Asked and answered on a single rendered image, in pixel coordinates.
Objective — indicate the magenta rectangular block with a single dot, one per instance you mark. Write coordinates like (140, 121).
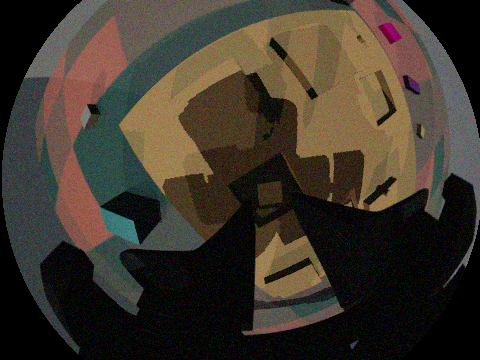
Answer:
(390, 32)

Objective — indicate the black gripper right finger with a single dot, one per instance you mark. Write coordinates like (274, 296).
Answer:
(350, 242)

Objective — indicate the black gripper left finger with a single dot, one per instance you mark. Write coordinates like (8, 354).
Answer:
(223, 266)

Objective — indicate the purple flat bar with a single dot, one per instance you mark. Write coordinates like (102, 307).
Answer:
(411, 84)

